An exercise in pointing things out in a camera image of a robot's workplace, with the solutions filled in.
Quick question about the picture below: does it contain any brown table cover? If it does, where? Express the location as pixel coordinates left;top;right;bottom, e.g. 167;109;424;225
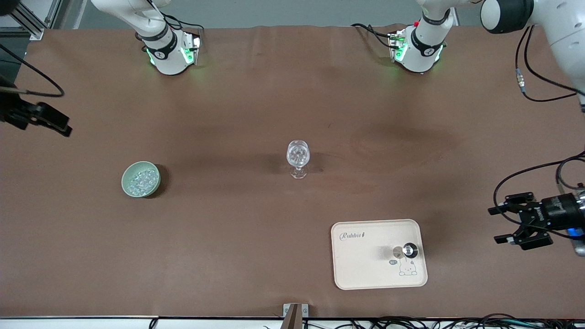
0;25;585;319

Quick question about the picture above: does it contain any black hanging cable with connector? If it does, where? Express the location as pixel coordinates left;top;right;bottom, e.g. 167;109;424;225
515;25;581;102

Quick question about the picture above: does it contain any aluminium extrusion frame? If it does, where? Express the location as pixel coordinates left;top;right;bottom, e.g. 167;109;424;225
0;0;62;41

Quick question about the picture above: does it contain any clear stemmed wine glass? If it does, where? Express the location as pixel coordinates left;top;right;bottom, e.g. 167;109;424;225
286;140;311;179

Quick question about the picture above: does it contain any black left base cable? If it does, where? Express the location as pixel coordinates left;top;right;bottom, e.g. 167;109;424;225
351;23;398;48

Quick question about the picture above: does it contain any pile of clear ice cubes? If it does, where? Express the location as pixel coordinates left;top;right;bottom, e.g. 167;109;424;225
128;168;158;195

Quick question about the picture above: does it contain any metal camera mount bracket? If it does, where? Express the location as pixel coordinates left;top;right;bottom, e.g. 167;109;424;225
282;303;309;329

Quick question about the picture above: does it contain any black base cable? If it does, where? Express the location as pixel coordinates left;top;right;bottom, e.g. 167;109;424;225
162;14;205;42
351;23;398;48

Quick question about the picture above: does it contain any black right base cable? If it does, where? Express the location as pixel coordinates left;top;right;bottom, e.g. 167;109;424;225
162;14;205;42

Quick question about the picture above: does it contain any green ceramic bowl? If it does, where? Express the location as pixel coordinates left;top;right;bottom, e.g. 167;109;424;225
121;161;161;198

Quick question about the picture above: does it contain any white rabbit print tray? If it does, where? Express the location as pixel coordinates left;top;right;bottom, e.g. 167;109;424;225
331;219;428;291

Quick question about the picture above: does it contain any steel double jigger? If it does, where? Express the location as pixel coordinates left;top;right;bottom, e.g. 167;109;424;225
393;242;419;260

